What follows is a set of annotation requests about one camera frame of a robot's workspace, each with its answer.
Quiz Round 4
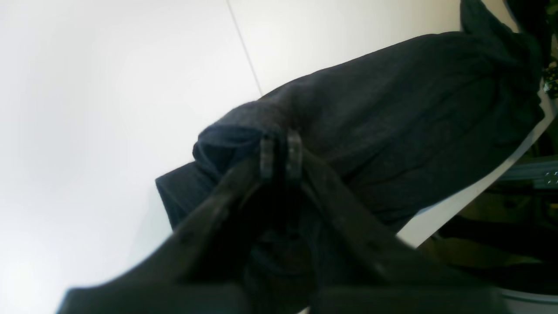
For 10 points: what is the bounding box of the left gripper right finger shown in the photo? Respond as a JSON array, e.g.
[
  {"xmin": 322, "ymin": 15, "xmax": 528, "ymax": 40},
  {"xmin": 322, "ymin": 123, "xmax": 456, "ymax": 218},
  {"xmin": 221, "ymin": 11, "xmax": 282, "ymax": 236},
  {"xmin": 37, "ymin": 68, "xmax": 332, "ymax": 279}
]
[{"xmin": 286, "ymin": 131, "xmax": 509, "ymax": 314}]

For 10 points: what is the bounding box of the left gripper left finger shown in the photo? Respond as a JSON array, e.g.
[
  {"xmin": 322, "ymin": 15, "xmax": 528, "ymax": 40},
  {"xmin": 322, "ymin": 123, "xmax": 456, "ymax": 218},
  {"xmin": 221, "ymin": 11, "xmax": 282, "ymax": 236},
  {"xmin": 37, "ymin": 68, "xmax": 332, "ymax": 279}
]
[{"xmin": 58, "ymin": 137, "xmax": 275, "ymax": 314}]

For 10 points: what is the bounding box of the black T-shirt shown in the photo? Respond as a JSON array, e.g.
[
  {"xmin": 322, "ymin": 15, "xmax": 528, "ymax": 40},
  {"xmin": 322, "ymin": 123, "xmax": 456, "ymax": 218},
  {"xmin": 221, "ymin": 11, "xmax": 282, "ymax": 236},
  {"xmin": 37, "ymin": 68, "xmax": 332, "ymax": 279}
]
[{"xmin": 156, "ymin": 0, "xmax": 545, "ymax": 314}]

